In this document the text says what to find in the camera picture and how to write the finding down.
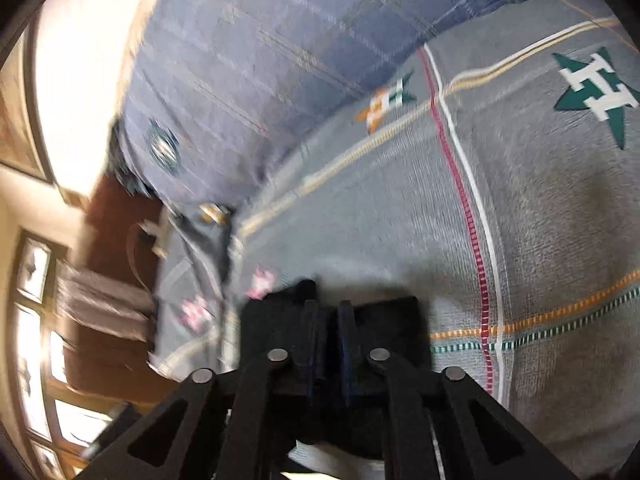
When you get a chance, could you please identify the grey star-print bedsheet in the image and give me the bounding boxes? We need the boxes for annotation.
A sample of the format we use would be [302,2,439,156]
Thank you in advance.
[149,0,640,480]

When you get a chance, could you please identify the white charger cable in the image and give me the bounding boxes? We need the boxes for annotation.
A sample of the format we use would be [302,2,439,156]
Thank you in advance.
[126,222,152,288]

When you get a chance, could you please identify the blue plaid pillow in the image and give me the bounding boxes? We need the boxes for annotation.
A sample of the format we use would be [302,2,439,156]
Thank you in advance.
[116,0,593,211]

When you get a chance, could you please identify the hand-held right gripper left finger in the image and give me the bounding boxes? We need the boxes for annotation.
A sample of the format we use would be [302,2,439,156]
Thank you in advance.
[80,301,330,480]

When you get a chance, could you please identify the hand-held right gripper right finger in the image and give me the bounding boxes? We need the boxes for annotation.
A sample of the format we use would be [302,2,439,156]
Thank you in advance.
[336,301,582,480]

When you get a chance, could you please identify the brown wooden headboard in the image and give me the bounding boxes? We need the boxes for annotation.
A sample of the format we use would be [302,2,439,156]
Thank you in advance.
[62,174,173,403]

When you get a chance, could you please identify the black pants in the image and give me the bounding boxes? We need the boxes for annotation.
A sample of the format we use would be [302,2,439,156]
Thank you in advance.
[239,279,435,461]

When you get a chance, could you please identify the window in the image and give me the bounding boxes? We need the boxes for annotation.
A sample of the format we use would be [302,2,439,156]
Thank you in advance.
[9,230,123,480]

